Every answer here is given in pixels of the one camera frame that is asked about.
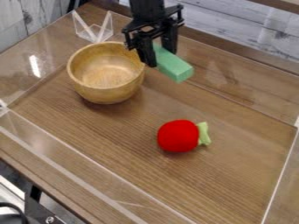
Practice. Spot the red plush apple toy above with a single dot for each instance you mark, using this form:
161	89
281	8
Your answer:
182	135

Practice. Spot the light wooden bowl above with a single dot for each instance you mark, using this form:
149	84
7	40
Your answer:
106	72

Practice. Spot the clear acrylic front barrier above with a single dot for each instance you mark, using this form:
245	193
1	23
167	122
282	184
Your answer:
95	193

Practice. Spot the green rectangular block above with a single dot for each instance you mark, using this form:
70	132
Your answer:
171	65

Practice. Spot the clear acrylic corner bracket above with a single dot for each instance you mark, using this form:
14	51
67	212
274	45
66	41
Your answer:
94	33

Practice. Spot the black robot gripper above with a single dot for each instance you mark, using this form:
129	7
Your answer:
154	21

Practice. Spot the black table leg bracket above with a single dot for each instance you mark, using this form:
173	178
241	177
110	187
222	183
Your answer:
37	213

